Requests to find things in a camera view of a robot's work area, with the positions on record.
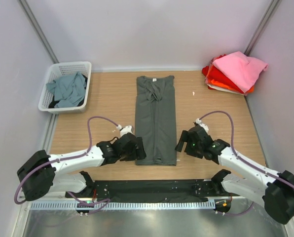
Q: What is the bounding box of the dark grey t-shirt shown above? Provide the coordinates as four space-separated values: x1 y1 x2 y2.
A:
135 76 177 166

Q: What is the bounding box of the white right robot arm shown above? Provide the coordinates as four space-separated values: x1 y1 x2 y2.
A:
175 125 294 225

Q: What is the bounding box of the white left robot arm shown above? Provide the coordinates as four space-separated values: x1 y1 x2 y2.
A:
16 132 147 201

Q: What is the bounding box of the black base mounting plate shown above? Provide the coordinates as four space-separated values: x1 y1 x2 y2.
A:
74 179 231 203

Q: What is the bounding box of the white folded t-shirt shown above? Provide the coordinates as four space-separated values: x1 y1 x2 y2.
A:
207 84 246 96

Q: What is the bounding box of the orange folded t-shirt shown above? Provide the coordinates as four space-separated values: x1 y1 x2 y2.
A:
206 79 255 94

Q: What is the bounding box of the red folded t-shirt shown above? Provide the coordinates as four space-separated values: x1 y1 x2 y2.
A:
202 65 239 88

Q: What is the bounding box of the light blue t-shirt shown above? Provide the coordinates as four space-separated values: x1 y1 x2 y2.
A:
46 72 88 109

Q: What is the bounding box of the pink folded t-shirt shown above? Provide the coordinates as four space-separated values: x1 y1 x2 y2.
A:
212 51 268 94

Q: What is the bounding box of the white plastic basket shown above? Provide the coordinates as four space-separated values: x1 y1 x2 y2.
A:
38 61 92 115

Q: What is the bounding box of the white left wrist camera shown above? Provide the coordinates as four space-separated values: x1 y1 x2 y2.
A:
116 124 134 137

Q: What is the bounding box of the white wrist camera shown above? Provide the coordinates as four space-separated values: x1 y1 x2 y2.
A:
116 124 134 137
194 118 209 133

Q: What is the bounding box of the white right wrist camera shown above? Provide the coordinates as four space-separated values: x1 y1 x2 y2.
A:
194 118 209 133

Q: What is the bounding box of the slotted white cable duct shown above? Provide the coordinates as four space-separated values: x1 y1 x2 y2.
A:
30 199 216 211

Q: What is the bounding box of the aluminium frame rail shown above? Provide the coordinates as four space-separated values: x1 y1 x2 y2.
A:
18 178 290 201

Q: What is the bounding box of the right aluminium corner post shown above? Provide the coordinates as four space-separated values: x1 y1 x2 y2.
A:
244 0 282 56

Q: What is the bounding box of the aluminium corner post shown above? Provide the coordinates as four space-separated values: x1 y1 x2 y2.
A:
18 0 59 64
244 0 282 56

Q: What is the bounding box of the left aluminium corner post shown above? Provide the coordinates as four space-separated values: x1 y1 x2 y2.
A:
18 0 59 64

